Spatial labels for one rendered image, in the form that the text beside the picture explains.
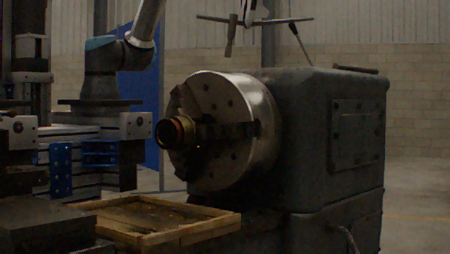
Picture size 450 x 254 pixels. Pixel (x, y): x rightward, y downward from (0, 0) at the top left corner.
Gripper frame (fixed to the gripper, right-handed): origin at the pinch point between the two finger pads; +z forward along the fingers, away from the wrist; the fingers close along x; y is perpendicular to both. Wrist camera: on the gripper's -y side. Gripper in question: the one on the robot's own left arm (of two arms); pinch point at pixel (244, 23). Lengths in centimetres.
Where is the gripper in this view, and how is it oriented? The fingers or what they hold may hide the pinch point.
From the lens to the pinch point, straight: 136.4
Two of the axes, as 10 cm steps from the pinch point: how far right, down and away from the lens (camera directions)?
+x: -3.4, -2.1, 9.2
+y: 9.3, 0.8, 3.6
